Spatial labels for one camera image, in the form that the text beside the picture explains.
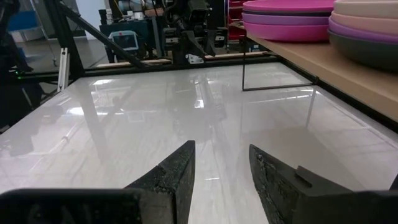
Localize white aluminium extrusion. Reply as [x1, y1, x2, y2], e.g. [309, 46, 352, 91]
[57, 47, 70, 93]

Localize small monitor with grey bezel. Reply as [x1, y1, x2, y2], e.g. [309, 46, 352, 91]
[108, 30, 140, 52]

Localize beige plate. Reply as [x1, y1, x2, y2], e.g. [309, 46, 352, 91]
[333, 0, 398, 19]

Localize purple plate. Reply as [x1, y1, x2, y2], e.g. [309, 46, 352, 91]
[328, 17, 398, 45]
[241, 12, 330, 26]

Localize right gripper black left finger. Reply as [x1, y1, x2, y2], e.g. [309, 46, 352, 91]
[124, 139, 197, 224]

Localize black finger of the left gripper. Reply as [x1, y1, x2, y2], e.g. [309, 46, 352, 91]
[182, 30, 206, 60]
[205, 29, 218, 57]

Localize black metal table frame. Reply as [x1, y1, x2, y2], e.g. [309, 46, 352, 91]
[43, 0, 280, 82]

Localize magenta plate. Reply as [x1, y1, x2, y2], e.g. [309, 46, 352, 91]
[242, 0, 336, 14]
[243, 21, 330, 44]

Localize dark green plate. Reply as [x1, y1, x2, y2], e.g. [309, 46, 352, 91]
[328, 29, 398, 73]
[242, 11, 333, 18]

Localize salmon pink plate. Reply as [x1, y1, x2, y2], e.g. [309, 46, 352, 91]
[330, 11, 398, 35]

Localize red drawer cabinet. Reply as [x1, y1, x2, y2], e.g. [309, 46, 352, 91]
[228, 0, 249, 41]

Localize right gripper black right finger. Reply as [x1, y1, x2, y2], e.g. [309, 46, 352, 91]
[248, 143, 354, 224]

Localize wooden shelf with black legs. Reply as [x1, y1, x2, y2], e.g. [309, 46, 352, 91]
[241, 30, 398, 133]

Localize white metal bracket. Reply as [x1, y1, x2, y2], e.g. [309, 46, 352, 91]
[185, 53, 205, 65]

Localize white glossy table sheet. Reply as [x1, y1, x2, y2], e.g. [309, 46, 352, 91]
[0, 62, 398, 224]

